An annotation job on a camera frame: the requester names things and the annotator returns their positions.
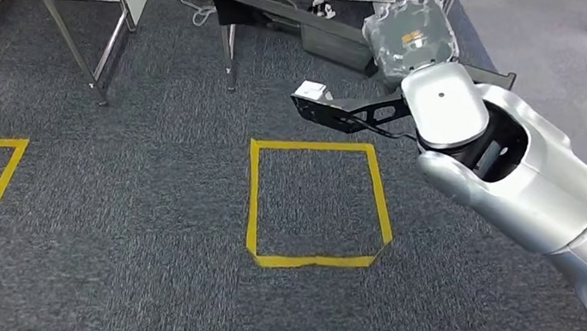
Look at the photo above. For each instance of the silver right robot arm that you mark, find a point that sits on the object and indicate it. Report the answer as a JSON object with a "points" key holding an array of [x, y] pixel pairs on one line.
{"points": [[527, 180]]}

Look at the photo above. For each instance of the long black plastic part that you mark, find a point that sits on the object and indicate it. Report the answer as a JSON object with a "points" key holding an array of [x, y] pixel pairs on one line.
{"points": [[269, 11]]}

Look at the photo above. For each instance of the black right camera bracket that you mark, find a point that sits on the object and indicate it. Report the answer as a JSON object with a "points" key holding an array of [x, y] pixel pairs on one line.
{"points": [[346, 115]]}

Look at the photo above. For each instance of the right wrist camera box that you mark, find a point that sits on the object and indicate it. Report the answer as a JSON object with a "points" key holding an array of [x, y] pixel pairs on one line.
{"points": [[312, 90]]}

